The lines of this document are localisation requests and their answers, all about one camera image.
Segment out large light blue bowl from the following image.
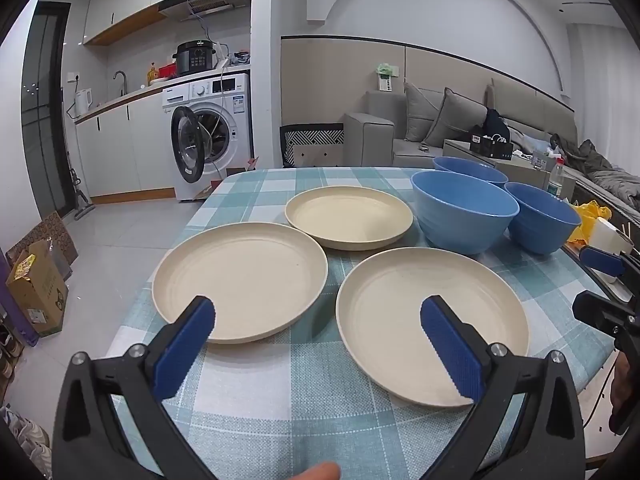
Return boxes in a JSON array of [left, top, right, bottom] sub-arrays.
[[411, 170, 521, 256]]

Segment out clear water bottle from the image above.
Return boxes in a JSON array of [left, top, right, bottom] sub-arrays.
[[547, 156, 567, 198]]

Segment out black open box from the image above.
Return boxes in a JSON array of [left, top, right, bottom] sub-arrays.
[[469, 127, 513, 158]]

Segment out grey duvet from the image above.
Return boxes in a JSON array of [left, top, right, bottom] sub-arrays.
[[585, 165, 640, 198]]

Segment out white paper cup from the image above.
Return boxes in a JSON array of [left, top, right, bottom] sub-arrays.
[[591, 217, 633, 256]]

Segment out grey sofa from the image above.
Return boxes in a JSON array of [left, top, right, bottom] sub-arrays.
[[342, 89, 488, 168]]

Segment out person's left hand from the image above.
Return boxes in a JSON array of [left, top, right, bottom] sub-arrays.
[[290, 461, 343, 480]]

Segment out white curtain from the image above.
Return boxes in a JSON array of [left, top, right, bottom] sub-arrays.
[[570, 25, 636, 161]]

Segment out white kitchen base cabinets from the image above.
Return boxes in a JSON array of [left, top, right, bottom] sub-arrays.
[[75, 92, 176, 198]]

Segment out grey nightstand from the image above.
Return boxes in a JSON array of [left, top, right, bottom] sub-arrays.
[[442, 139, 551, 188]]

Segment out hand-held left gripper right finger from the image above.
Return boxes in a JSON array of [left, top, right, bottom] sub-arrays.
[[419, 295, 587, 480]]

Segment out cardboard box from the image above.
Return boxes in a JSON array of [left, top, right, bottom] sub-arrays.
[[6, 239, 70, 338]]

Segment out dark jacket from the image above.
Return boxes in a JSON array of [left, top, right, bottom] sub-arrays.
[[550, 132, 613, 173]]

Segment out teal checked tablecloth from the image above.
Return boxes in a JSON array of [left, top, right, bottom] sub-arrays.
[[105, 166, 616, 480]]

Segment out brown patterned flat boxes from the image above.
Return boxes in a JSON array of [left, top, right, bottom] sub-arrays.
[[5, 210, 78, 266]]

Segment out white wall control panel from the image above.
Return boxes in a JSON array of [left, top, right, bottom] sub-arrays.
[[375, 62, 399, 93]]

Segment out cream plate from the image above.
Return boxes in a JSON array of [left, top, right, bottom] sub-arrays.
[[335, 247, 530, 408], [152, 236, 329, 345], [285, 186, 414, 252]]

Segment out black pressure cooker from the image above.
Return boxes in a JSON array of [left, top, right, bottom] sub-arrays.
[[172, 40, 218, 77]]

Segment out grey floor mop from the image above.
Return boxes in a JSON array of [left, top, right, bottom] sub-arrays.
[[67, 167, 96, 221]]

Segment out beige upholstered bed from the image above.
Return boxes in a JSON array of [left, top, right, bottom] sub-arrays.
[[487, 77, 640, 201]]

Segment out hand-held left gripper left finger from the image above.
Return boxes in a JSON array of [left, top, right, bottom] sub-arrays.
[[52, 295, 217, 480]]

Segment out steel range hood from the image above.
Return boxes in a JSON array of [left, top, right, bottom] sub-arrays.
[[159, 0, 251, 22]]

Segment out grey cushion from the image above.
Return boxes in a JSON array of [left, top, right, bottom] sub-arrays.
[[404, 81, 446, 142], [424, 87, 488, 148]]

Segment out yellow plastic bag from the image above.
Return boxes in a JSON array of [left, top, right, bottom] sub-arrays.
[[567, 200, 613, 243]]

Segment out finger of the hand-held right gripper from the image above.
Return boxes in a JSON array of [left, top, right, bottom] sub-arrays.
[[579, 245, 640, 278], [571, 290, 640, 337]]

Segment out dark blue bag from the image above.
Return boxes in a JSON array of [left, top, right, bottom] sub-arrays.
[[482, 108, 511, 141]]

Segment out white washing machine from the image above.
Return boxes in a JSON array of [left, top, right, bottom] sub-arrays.
[[161, 74, 253, 203]]

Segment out dark glass sliding door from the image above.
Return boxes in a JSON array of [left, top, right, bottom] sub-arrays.
[[20, 2, 71, 211]]

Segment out tissue box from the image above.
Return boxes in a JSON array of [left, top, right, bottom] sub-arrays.
[[530, 142, 556, 168]]

